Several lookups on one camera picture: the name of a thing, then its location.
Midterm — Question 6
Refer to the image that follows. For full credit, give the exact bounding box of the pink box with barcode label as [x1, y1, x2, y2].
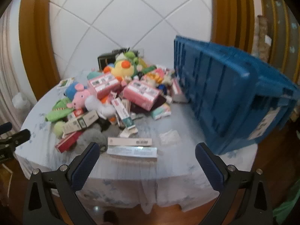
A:
[87, 73, 121, 99]

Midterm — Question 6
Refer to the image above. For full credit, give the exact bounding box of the white box with green label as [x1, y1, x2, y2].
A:
[63, 110, 99, 134]

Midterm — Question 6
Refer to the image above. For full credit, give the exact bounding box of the yellow duck plush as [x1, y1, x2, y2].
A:
[103, 60, 141, 81]

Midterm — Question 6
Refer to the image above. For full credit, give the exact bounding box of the grey plush toy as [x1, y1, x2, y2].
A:
[77, 123, 108, 153]

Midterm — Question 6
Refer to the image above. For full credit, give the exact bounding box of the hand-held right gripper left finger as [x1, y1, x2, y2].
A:
[22, 142, 101, 225]

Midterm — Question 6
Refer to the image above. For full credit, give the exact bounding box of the green bag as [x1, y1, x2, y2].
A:
[273, 185, 300, 225]

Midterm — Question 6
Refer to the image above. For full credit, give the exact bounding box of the wooden door frame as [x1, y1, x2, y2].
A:
[211, 0, 256, 52]
[19, 0, 61, 101]

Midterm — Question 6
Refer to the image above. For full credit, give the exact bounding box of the translucent plastic container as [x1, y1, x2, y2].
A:
[12, 92, 31, 109]

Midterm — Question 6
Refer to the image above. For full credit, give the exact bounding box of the blue plush toy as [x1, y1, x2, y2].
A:
[64, 81, 82, 99]

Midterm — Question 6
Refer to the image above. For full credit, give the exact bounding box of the white goose plush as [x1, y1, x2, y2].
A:
[85, 96, 115, 119]

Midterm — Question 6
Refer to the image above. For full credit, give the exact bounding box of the round desktop with floral cloth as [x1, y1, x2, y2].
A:
[14, 68, 258, 214]

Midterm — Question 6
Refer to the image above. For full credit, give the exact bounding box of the long silver box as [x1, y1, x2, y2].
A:
[106, 145, 158, 161]

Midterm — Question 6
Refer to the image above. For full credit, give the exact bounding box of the teal and white box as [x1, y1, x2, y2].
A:
[151, 104, 172, 120]

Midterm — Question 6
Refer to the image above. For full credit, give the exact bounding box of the white red teal box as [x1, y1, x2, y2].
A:
[111, 98, 137, 129]

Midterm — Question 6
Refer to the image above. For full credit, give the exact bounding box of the blue plastic crate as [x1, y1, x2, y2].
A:
[173, 35, 300, 155]

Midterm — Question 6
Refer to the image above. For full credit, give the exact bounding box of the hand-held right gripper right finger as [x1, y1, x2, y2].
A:
[195, 142, 275, 225]

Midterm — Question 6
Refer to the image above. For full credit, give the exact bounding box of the pink and white box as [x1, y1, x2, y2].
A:
[172, 78, 188, 103]

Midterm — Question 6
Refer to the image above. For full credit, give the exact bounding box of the long white box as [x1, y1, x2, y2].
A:
[107, 137, 152, 147]

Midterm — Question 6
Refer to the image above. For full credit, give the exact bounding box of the teal plush toy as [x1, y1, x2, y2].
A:
[87, 71, 104, 80]

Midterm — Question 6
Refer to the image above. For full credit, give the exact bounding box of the glass door with wooden frame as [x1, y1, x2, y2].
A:
[259, 0, 300, 66]

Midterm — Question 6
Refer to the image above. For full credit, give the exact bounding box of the round green plush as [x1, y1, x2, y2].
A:
[53, 121, 67, 137]

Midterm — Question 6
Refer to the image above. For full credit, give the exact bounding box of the white curtain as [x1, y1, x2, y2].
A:
[0, 5, 25, 134]

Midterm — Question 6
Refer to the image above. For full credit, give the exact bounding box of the black box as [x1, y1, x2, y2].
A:
[98, 49, 128, 72]

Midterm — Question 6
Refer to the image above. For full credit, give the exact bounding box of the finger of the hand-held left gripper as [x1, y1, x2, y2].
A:
[0, 122, 13, 134]
[0, 129, 31, 149]

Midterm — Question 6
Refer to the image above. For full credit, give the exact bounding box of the green plush toy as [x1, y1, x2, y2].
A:
[44, 98, 73, 123]

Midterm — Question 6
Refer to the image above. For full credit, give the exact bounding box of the white box with red label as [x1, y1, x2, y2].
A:
[68, 109, 85, 120]

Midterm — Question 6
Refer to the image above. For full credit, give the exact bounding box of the orange striped plush doll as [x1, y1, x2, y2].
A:
[143, 73, 160, 87]

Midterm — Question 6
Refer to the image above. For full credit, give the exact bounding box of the green frog plush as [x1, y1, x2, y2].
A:
[117, 50, 141, 66]

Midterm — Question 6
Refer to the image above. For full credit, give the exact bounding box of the dark maroon cloth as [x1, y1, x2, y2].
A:
[130, 96, 167, 113]

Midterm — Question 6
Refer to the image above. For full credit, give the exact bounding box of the clear plastic packet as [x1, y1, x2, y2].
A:
[159, 131, 180, 145]

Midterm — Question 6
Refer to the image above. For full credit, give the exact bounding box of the white card with green print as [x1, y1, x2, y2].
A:
[57, 77, 75, 89]

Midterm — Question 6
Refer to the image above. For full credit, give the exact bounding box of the pink pig plush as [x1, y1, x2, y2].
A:
[67, 84, 96, 109]

